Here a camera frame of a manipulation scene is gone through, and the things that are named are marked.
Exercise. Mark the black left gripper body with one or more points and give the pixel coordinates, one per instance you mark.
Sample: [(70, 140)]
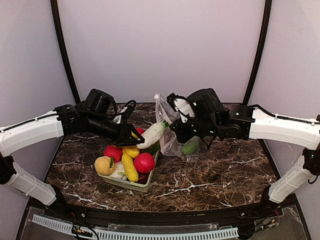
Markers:
[(122, 131)]

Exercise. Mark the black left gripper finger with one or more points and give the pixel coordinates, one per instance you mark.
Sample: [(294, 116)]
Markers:
[(121, 143), (134, 135)]

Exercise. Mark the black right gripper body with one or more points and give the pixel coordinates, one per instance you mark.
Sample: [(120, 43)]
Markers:
[(178, 127)]

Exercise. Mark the white toy bitter gourd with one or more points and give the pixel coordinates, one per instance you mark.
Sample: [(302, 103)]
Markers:
[(153, 134)]

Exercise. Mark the red toy apple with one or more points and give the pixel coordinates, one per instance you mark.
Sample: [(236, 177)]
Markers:
[(144, 163)]

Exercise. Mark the clear dotted zip bag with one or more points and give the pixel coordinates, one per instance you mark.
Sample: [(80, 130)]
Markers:
[(169, 145)]

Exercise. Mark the green toy bitter gourd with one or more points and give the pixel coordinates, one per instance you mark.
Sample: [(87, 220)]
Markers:
[(190, 147)]

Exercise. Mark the tan toy potato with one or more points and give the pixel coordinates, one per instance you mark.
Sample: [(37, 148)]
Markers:
[(104, 165)]

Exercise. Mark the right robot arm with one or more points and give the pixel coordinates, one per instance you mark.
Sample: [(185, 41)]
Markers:
[(203, 115)]

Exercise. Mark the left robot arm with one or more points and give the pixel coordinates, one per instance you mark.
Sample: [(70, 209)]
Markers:
[(89, 116)]

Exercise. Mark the yellow toy lemon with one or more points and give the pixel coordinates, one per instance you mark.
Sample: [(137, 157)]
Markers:
[(132, 151)]

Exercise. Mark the red toy tomato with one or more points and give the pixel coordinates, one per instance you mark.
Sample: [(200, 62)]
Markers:
[(115, 152)]

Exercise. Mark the white toy garlic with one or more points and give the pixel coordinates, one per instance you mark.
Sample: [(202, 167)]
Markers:
[(119, 172)]

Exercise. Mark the yellow toy corn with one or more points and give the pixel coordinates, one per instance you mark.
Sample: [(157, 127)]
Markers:
[(129, 168)]

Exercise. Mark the dark red toy fruit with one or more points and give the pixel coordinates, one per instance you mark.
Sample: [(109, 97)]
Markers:
[(143, 178)]

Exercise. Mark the pale green plastic basket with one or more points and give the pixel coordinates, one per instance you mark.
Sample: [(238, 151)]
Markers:
[(130, 185)]

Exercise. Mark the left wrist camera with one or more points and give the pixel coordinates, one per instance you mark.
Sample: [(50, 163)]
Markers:
[(125, 112)]

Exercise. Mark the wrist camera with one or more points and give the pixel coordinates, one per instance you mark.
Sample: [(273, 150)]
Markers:
[(125, 112), (181, 105)]

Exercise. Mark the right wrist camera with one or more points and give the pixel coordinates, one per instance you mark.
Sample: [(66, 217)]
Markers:
[(181, 105)]

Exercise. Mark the black front rail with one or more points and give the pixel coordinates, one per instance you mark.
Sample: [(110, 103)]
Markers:
[(100, 217)]

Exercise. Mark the white slotted cable duct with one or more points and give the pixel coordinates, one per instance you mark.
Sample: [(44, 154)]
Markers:
[(138, 232)]

